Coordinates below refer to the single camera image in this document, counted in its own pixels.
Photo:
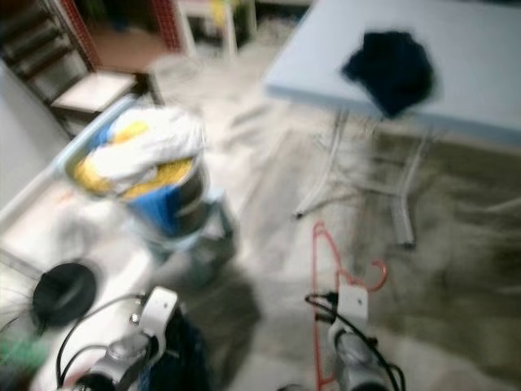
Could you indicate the pink plastic clothes hanger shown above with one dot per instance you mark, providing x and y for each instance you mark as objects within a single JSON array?
[{"x": 316, "y": 261}]

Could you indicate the dark navy garment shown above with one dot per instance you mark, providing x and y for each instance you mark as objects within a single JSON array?
[{"x": 391, "y": 73}]

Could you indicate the light blue plastic stool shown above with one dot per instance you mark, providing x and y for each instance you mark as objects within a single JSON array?
[{"x": 212, "y": 244}]

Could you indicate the blue laundry basket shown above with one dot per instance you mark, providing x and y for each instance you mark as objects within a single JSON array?
[{"x": 171, "y": 212}]

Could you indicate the black round fan base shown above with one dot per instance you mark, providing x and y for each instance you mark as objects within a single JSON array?
[{"x": 63, "y": 295}]

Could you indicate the white yellow laundry pile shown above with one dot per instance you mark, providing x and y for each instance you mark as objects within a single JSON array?
[{"x": 142, "y": 151}]

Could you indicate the light blue plastic table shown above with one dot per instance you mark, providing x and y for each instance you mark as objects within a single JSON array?
[{"x": 317, "y": 49}]

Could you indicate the small white table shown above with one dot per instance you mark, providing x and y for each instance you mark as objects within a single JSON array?
[{"x": 195, "y": 16}]

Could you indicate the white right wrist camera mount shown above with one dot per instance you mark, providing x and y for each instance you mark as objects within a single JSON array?
[{"x": 354, "y": 301}]

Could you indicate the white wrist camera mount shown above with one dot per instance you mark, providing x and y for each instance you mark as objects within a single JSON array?
[
  {"x": 354, "y": 301},
  {"x": 159, "y": 309}
]

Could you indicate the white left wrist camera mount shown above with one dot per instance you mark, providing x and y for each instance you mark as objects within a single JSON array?
[{"x": 159, "y": 309}]

